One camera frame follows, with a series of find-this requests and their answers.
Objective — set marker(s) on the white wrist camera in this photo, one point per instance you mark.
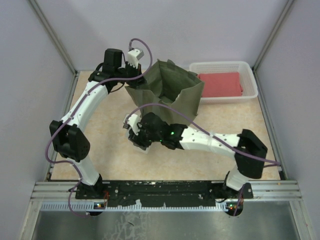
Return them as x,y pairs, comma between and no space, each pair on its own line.
131,122
133,57

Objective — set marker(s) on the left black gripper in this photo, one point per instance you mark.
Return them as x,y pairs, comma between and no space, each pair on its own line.
137,82

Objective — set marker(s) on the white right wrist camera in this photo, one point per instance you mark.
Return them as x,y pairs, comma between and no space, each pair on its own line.
131,122

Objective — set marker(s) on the red folded cloth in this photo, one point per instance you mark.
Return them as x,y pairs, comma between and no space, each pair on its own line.
218,85

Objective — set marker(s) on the white bottle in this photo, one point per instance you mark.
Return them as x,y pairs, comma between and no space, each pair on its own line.
139,140

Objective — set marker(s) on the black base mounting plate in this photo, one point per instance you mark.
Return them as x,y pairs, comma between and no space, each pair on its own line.
156,194

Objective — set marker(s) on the white plastic basket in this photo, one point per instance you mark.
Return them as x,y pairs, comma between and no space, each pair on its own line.
247,79

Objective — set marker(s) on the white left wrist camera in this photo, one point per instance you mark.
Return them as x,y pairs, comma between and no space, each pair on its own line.
133,57

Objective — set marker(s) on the white slotted cable duct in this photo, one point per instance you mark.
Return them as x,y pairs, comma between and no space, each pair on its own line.
97,207

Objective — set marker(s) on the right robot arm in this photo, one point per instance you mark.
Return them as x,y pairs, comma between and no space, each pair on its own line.
245,148

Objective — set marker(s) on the green canvas bag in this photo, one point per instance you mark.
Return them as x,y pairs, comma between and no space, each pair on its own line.
170,85

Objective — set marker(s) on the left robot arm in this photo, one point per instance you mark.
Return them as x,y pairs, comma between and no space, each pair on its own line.
68,134

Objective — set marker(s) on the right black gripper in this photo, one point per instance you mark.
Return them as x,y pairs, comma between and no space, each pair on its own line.
138,139

